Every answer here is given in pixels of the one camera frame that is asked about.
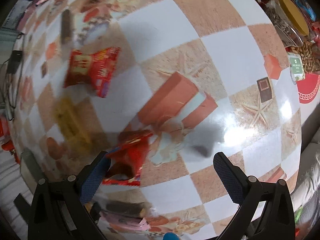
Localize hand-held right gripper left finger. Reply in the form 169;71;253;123
27;151;111;240

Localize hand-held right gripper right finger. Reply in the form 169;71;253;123
212;151;297;240

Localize red snack packet orange oval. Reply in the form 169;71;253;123
105;129;154;187

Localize brown snack bar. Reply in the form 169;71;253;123
60;9;74;45
104;201;146;217

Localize pink snack packet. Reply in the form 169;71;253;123
99;212;151;233

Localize patterned cushion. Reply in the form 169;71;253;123
290;142;320;240

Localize red object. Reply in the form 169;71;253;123
0;117;21;163

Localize red snack packet yellow print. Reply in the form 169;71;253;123
63;46;121;98

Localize red round tray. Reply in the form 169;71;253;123
296;72;320;104

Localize white box with green lid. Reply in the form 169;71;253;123
287;52;306;83

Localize black power adapter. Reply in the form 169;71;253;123
6;50;24;74

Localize bag of peanuts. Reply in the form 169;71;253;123
292;41;320;73

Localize printed checkered tablecloth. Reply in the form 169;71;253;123
5;0;303;239

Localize clear jar with yellow lid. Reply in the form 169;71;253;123
264;0;311;47

